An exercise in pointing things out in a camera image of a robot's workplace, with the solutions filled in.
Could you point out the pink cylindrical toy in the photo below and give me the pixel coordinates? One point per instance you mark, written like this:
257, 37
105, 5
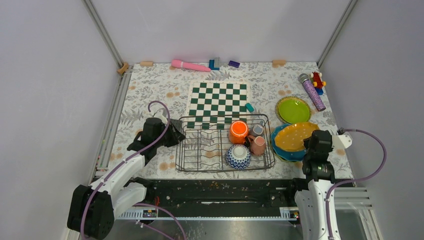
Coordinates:
190, 66

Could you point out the wooden corner block left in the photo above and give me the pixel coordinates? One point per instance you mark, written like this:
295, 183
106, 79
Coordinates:
123, 69

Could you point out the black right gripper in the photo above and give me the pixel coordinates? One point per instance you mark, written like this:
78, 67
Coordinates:
306, 141

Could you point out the wooden block back left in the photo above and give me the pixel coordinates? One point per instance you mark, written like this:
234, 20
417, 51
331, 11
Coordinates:
146, 63

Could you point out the grey lego baseplate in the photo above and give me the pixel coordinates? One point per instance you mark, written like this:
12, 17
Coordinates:
176, 125

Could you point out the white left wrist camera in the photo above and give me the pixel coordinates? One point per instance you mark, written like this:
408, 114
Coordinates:
162, 115

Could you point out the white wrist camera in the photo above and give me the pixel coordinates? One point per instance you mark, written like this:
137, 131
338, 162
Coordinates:
341, 140
162, 115

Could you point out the orange dotted plate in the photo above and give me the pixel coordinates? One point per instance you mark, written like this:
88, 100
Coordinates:
291, 138

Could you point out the blue grey mug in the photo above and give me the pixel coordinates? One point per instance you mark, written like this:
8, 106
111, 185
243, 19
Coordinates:
257, 129

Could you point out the orange mug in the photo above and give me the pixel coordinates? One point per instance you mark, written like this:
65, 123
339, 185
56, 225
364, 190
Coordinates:
238, 131

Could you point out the blue white patterned bowl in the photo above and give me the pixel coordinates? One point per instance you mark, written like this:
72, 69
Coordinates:
238, 157

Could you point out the pink mug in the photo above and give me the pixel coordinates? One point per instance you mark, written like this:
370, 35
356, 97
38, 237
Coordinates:
256, 145

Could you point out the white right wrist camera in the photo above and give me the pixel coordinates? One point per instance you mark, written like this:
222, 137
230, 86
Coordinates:
341, 140

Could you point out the metal wire dish rack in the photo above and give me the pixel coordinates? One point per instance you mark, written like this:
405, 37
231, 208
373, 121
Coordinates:
207, 144

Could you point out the purple glitter microphone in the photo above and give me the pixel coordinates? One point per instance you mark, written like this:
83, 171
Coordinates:
312, 93

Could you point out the blue grey lego bricks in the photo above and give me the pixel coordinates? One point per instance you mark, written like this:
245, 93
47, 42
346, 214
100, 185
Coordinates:
214, 64

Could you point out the plain lime green plate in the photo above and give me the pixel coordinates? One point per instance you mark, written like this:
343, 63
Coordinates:
293, 110

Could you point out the teal rectangular block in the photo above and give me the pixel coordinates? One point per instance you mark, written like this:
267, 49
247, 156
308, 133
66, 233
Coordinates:
249, 108

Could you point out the floral tablecloth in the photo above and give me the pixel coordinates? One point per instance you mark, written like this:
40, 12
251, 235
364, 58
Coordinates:
151, 88

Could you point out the teal dotted plate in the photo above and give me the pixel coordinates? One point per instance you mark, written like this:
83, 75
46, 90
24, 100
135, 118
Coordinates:
293, 156

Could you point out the wooden block back right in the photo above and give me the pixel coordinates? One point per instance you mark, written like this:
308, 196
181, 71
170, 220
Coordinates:
278, 63

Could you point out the green white chessboard mat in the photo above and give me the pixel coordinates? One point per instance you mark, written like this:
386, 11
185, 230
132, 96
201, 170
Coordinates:
214, 105

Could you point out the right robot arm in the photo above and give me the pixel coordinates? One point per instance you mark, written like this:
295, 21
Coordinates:
314, 198

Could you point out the lime green dotted plate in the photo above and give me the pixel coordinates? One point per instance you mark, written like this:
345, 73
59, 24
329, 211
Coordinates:
287, 161

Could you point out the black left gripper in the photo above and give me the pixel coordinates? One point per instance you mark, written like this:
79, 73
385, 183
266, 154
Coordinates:
175, 136

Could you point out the purple lego brick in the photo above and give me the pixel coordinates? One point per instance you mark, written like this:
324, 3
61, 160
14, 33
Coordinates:
234, 64

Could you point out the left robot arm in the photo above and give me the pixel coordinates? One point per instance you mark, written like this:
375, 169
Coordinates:
94, 208

